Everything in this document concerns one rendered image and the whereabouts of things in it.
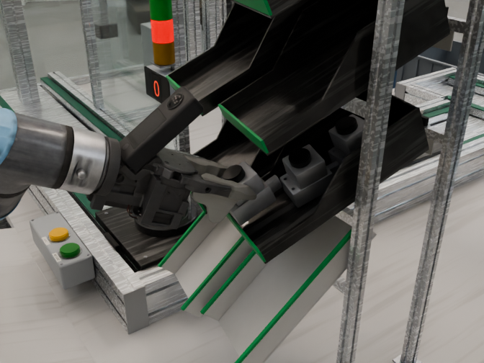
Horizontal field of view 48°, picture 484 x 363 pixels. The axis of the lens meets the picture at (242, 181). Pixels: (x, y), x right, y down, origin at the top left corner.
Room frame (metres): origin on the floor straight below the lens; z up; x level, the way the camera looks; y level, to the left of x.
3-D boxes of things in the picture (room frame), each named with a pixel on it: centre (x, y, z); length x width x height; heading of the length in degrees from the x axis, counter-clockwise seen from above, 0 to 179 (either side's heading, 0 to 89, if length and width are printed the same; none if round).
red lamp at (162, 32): (1.25, 0.18, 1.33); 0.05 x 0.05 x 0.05
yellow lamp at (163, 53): (1.25, 0.18, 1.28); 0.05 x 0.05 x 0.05
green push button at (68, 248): (0.92, 0.35, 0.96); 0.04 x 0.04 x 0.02
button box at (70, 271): (0.98, 0.39, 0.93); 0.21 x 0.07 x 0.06; 35
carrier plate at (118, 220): (1.03, 0.17, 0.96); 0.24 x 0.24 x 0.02; 35
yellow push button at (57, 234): (0.98, 0.39, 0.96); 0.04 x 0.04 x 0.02
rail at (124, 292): (1.17, 0.45, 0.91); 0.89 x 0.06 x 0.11; 35
